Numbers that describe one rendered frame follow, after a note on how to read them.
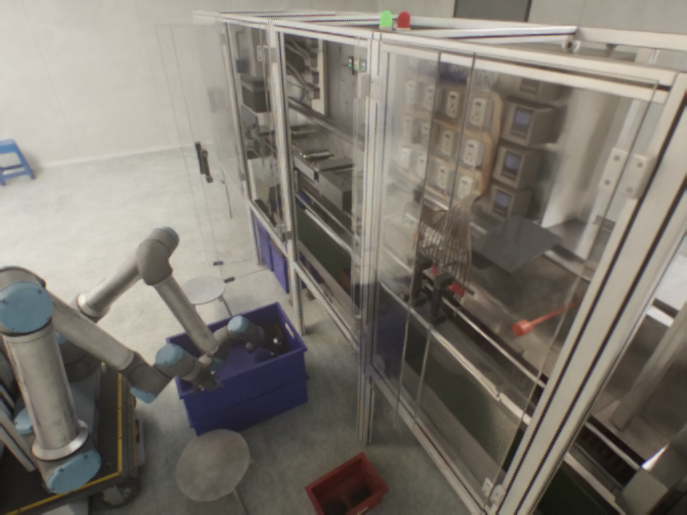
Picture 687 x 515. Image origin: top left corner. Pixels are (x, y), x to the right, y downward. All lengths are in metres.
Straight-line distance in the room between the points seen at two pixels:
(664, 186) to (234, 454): 1.71
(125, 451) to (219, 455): 0.37
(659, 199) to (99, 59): 6.12
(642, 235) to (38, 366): 1.38
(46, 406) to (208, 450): 0.74
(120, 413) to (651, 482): 1.89
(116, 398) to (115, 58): 4.89
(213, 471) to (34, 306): 1.00
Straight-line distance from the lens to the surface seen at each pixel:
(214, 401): 2.02
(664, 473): 1.19
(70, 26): 6.31
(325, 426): 2.22
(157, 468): 2.28
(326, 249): 2.21
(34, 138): 6.58
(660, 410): 1.47
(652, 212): 0.69
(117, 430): 2.06
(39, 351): 1.34
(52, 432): 1.53
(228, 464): 1.89
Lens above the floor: 1.85
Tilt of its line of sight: 33 degrees down
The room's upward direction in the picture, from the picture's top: straight up
